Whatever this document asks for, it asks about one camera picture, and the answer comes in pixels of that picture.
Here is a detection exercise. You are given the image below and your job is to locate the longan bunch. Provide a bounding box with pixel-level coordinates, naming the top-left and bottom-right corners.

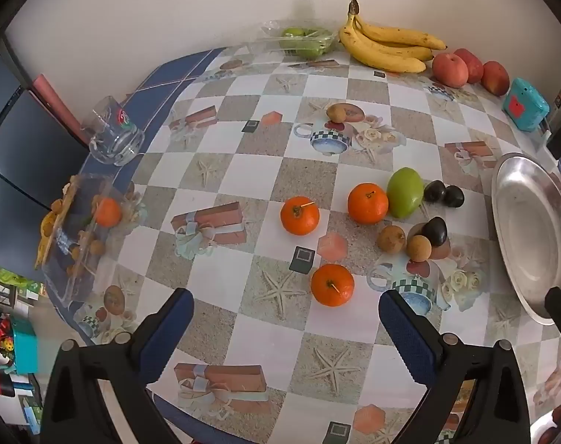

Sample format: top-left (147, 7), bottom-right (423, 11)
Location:
top-left (65, 226), bottom-right (108, 278)

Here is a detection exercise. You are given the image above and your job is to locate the yellow item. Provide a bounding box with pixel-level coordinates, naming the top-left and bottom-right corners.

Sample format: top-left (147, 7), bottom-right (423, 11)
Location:
top-left (34, 185), bottom-right (78, 270)

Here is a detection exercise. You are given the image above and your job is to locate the yellow banana bunch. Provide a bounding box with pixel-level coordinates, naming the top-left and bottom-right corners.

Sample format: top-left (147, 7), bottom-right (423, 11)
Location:
top-left (338, 0), bottom-right (447, 74)

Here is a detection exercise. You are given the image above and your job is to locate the large green mango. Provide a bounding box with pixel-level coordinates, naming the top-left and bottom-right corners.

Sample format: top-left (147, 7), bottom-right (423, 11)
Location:
top-left (386, 167), bottom-right (423, 219)

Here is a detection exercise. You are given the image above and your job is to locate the clear plastic box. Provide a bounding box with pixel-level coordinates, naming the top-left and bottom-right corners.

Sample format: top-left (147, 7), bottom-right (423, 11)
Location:
top-left (34, 173), bottom-right (135, 306)

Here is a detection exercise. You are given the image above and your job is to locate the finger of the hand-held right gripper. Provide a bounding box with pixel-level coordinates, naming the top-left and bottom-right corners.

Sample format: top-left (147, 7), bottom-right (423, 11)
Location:
top-left (544, 287), bottom-right (561, 366)

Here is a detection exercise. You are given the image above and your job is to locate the teal toy bin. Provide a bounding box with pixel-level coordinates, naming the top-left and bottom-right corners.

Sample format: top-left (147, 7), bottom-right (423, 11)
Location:
top-left (12, 321), bottom-right (38, 375)

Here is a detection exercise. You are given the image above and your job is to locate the checkered printed tablecloth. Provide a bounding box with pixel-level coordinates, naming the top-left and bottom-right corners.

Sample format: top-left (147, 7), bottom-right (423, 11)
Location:
top-left (40, 46), bottom-right (561, 444)

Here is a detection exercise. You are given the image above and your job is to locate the black power adapter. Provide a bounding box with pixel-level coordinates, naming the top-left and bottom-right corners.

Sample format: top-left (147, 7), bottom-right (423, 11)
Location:
top-left (546, 125), bottom-right (561, 160)

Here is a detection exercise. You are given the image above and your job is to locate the clear plastic clamshell container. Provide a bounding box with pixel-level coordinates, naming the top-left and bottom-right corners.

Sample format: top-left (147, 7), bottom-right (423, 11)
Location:
top-left (248, 19), bottom-right (339, 61)

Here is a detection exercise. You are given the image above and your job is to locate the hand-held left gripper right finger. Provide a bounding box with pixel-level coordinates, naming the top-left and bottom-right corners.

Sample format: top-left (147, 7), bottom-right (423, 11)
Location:
top-left (378, 289), bottom-right (533, 444)

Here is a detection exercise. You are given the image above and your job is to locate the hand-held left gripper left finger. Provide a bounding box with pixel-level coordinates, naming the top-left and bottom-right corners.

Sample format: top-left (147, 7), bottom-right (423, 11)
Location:
top-left (40, 287), bottom-right (195, 444)

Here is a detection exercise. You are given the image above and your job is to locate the round metal plate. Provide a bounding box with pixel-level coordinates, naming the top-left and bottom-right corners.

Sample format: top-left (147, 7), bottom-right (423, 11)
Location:
top-left (491, 152), bottom-right (561, 325)

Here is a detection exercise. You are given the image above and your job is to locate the clear glass mug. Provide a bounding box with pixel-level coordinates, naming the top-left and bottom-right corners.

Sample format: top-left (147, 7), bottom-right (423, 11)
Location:
top-left (81, 95), bottom-right (145, 167)

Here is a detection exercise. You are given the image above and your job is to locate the teal plastic box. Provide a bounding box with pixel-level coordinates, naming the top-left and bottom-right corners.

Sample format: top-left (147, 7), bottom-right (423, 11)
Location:
top-left (501, 78), bottom-right (550, 131)

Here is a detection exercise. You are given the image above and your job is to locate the pale red apple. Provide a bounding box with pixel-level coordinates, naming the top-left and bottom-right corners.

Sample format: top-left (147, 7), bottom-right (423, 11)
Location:
top-left (432, 52), bottom-right (469, 88)

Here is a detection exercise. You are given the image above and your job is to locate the pink rolled mat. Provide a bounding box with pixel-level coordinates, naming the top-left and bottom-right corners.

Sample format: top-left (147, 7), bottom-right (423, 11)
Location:
top-left (31, 74), bottom-right (89, 146)

